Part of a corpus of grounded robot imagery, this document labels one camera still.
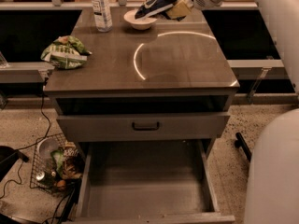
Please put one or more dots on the blue chip bag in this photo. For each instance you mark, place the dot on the blue chip bag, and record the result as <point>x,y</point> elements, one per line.
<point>156,9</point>

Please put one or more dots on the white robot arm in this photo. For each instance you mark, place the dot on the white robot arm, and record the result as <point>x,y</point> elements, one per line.
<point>273,185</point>

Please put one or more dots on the green jalapeno chip bag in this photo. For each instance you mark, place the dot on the green jalapeno chip bag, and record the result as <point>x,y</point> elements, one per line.
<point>66,52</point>

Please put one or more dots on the white ceramic bowl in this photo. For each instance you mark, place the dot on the white ceramic bowl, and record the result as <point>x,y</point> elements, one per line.
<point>138,24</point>

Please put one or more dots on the clear plastic water bottle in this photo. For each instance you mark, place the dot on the clear plastic water bottle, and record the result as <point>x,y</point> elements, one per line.
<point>102,15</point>

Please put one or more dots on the grey drawer cabinet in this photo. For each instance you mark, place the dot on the grey drawer cabinet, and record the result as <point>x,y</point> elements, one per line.
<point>171,68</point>

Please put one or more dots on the grey middle drawer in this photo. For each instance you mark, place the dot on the grey middle drawer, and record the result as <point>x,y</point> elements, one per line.
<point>98,128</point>

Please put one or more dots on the black chair base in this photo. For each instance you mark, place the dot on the black chair base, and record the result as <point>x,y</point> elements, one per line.
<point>241,143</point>

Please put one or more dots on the open grey bottom drawer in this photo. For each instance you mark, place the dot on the open grey bottom drawer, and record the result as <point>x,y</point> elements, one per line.
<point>149,182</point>

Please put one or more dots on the snack bags in basket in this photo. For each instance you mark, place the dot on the snack bags in basket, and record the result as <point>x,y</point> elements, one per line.
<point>68,166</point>

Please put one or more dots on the clear plastic cup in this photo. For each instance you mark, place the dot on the clear plastic cup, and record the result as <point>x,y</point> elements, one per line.
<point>45,147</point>

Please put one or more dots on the black object left edge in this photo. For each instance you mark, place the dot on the black object left edge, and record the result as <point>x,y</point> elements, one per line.
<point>8,157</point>

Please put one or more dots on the black drawer handle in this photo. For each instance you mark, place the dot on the black drawer handle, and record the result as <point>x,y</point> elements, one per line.
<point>145,126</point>

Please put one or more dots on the black wire basket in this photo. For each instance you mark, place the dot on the black wire basket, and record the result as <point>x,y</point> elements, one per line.
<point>43,171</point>

